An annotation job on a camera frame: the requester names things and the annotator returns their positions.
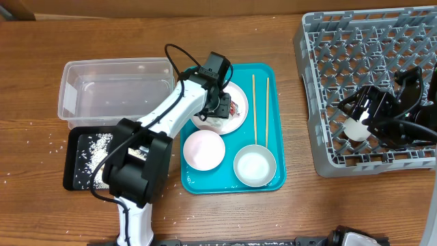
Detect clear plastic bin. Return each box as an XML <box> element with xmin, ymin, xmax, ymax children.
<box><xmin>57</xmin><ymin>57</ymin><xmax>175</xmax><ymax>129</ymax></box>

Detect black tray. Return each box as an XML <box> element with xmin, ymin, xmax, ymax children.
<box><xmin>63</xmin><ymin>126</ymin><xmax>115</xmax><ymax>191</ymax></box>

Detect wooden chopstick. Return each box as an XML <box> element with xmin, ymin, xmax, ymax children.
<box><xmin>265</xmin><ymin>77</ymin><xmax>270</xmax><ymax>148</ymax></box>
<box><xmin>252</xmin><ymin>74</ymin><xmax>257</xmax><ymax>145</ymax></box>

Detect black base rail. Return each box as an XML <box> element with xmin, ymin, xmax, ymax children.
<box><xmin>151</xmin><ymin>225</ymin><xmax>391</xmax><ymax>246</ymax></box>

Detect red snack wrapper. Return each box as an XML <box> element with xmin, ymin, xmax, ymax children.
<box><xmin>229</xmin><ymin>101</ymin><xmax>240</xmax><ymax>116</ymax></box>

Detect white paper cup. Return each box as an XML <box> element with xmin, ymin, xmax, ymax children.
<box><xmin>343</xmin><ymin>111</ymin><xmax>371</xmax><ymax>141</ymax></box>

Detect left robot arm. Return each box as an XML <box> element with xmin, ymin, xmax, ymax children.
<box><xmin>100</xmin><ymin>52</ymin><xmax>233</xmax><ymax>245</ymax></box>

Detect grey bowl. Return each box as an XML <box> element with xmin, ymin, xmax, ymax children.
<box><xmin>234</xmin><ymin>144</ymin><xmax>277</xmax><ymax>187</ymax></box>

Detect grey dishwasher rack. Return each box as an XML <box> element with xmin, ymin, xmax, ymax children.
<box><xmin>294</xmin><ymin>5</ymin><xmax>436</xmax><ymax>178</ymax></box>

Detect white tissue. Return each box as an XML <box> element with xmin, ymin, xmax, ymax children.
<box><xmin>203</xmin><ymin>118</ymin><xmax>227</xmax><ymax>130</ymax></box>

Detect small pink bowl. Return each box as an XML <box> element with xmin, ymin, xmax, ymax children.
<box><xmin>182</xmin><ymin>130</ymin><xmax>225</xmax><ymax>171</ymax></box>

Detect pile of rice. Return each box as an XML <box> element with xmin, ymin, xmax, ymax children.
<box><xmin>76</xmin><ymin>133</ymin><xmax>113</xmax><ymax>189</ymax></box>

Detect large white plate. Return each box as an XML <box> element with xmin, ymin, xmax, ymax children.
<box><xmin>191</xmin><ymin>82</ymin><xmax>249</xmax><ymax>135</ymax></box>

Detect teal plastic tray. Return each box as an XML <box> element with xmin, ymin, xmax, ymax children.
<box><xmin>180</xmin><ymin>63</ymin><xmax>287</xmax><ymax>195</ymax></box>

